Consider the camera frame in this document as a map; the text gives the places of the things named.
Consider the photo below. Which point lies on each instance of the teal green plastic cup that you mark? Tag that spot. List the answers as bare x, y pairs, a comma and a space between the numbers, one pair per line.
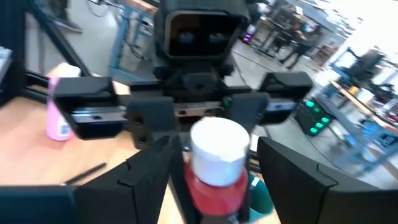
262, 199

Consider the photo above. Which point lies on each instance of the black device green lights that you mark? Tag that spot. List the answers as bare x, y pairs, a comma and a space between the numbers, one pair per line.
314, 118

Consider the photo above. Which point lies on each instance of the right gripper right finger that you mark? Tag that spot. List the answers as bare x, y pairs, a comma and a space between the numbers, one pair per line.
326, 205

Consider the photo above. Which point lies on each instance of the blue metal cart frame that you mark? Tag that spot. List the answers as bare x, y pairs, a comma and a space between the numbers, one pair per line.
119, 46

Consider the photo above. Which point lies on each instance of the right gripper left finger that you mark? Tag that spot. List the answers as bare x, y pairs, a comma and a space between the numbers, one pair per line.
93, 205

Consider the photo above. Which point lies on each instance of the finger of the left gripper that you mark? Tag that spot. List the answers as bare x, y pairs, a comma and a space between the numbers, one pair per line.
149, 121
248, 109

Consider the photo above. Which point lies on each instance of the silver metal frame bracket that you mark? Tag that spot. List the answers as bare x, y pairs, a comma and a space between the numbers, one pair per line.
4, 62

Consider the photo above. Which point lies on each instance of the large pink paint bottle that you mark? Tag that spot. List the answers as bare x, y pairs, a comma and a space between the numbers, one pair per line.
56, 124

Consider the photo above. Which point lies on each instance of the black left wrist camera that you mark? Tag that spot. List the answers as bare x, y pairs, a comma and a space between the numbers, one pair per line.
202, 6

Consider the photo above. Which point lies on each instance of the person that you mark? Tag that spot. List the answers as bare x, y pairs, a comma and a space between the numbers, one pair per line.
300, 46

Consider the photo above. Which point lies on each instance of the blue legged workbench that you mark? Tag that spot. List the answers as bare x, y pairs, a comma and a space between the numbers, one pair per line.
357, 137

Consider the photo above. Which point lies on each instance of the small maroon paint bottle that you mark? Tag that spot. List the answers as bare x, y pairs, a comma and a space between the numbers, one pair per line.
217, 193

